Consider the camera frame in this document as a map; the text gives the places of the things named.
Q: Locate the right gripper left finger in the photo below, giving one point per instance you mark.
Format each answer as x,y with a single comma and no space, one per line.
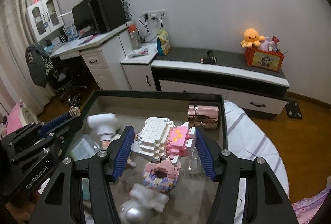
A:
62,199

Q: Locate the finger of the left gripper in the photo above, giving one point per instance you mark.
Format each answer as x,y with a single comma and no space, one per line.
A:
54,139
30,134

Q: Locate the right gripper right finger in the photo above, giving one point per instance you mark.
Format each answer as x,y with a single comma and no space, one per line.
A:
265,199

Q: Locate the clear plastic card box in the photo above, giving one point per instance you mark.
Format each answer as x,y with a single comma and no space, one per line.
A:
84,148

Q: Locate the black hair claw clip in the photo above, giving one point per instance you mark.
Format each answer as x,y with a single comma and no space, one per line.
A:
74,110

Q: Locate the clear glass bottle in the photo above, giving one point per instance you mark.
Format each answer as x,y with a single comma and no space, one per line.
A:
194,163

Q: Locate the rose gold metal canister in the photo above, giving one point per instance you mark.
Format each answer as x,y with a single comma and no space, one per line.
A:
203,116

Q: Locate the pink white block house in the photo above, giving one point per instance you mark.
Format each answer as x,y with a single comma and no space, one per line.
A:
160,139

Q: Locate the pig girl figurine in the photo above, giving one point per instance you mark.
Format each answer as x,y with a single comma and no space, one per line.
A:
119,149

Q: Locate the pink bedding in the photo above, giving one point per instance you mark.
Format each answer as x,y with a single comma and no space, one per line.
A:
308,207

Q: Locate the beige curtain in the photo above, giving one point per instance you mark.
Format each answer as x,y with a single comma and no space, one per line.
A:
16,83

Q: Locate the white spray nozzle head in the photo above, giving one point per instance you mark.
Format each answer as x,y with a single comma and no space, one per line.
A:
105,125

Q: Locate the striped white tablecloth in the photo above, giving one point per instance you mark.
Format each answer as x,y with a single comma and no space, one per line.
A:
247,141

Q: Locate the black office chair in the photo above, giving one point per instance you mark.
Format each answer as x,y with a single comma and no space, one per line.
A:
67,84

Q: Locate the dark hanging jacket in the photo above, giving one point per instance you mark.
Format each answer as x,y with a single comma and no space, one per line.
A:
39,63

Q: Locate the white astronaut figure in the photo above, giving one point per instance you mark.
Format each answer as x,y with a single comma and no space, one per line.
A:
142,203

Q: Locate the black floor scale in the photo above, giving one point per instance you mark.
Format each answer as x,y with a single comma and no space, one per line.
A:
293,109

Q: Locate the pink donut block model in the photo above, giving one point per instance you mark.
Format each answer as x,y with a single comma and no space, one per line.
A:
161,176

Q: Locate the pink black storage box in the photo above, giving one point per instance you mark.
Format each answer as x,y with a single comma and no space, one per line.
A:
135,160

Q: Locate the white desk with drawers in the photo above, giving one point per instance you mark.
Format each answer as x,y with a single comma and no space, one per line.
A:
103,55

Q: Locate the small white side cabinet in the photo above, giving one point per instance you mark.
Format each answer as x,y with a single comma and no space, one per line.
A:
138,70

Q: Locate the black computer monitor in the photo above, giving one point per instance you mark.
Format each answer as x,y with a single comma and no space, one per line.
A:
83,16

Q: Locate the black white tv cabinet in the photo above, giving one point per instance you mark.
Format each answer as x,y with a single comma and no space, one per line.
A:
250,88

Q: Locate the orange cap water bottle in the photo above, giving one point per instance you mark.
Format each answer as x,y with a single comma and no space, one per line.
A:
135,36

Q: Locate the orange toy storage box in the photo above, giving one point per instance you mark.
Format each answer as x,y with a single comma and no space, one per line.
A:
266,60

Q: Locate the black computer tower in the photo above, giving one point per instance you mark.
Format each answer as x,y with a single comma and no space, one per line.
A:
107,15

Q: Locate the black massage gun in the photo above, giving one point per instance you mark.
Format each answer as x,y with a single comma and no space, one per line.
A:
210,59

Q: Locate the yellow blue snack bag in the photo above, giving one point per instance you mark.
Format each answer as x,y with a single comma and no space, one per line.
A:
163,45

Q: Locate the orange octopus plush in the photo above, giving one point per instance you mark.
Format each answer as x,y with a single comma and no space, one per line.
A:
252,38

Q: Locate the white wall cabinet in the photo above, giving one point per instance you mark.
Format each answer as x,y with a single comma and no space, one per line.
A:
44,17

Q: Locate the white wall power strip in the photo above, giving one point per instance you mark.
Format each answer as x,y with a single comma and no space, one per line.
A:
162,13

